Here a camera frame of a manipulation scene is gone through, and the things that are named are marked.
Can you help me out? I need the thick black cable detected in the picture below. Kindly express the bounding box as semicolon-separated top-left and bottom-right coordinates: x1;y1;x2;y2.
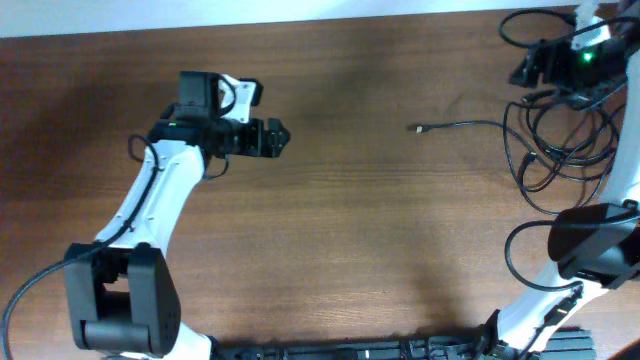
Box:
517;79;629;194

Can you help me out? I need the thin black USB cable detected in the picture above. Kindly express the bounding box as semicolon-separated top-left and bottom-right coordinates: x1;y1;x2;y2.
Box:
414;99;626;217

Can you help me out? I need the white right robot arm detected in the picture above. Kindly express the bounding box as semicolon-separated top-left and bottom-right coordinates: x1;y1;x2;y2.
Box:
475;1;639;359

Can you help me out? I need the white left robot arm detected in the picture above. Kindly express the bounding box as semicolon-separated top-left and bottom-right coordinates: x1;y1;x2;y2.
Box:
64;71;290;359

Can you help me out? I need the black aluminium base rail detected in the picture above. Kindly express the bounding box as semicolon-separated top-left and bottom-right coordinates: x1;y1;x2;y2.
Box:
210;330;597;360

